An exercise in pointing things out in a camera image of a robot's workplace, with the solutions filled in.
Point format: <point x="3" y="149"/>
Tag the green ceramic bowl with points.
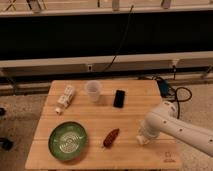
<point x="67" y="141"/>

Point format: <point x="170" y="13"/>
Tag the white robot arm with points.
<point x="162" y="119"/>

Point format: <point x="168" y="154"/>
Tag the translucent plastic cup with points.
<point x="93" y="90"/>

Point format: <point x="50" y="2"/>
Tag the white plastic bottle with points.
<point x="65" y="99"/>

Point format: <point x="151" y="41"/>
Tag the brown pine cone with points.
<point x="110" y="138"/>

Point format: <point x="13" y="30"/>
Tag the black caster wheel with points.
<point x="6" y="144"/>

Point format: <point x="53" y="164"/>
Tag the black phone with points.
<point x="119" y="99"/>

